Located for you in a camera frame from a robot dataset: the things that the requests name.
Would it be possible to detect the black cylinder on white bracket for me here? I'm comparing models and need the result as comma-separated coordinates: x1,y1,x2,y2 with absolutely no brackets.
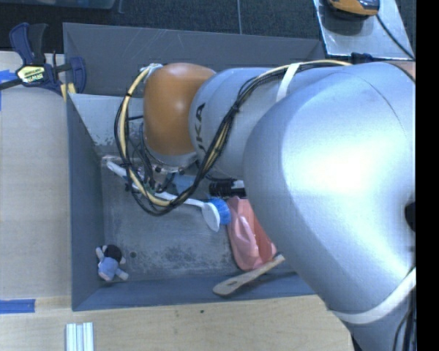
208,178,247,200

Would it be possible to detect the blue and black toy animal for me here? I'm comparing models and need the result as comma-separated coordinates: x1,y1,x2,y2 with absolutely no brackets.
95,244,130,282

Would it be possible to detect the wooden spatula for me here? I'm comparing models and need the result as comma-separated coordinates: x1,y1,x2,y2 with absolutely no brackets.
211,253,286,298

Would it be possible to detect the white brush with blue bristles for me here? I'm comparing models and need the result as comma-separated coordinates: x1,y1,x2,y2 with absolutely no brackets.
105,160,231,233

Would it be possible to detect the pale wood board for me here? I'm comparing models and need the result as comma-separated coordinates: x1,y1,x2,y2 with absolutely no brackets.
0,85,73,301

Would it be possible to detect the grey metal bin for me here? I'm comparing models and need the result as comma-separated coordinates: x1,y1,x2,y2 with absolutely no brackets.
61,22,329,312

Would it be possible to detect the pink plastic bottle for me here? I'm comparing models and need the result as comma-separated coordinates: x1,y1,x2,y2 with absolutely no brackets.
225,195,279,273

